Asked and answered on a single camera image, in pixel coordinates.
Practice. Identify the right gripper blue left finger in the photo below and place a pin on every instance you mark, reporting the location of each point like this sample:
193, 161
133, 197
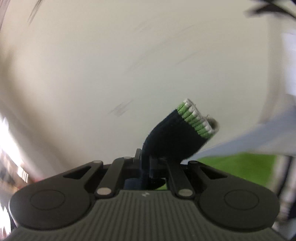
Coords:
115, 174

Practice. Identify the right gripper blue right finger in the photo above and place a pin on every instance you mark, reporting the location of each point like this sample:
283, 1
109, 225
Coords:
172, 175

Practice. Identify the black sock green striped cuff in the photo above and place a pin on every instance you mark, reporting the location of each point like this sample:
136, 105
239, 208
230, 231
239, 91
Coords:
177, 137

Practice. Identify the green knitted garment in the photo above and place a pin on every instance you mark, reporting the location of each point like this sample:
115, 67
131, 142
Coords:
257, 168

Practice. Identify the black tape cross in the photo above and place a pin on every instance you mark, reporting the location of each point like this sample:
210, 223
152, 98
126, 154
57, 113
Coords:
269, 7

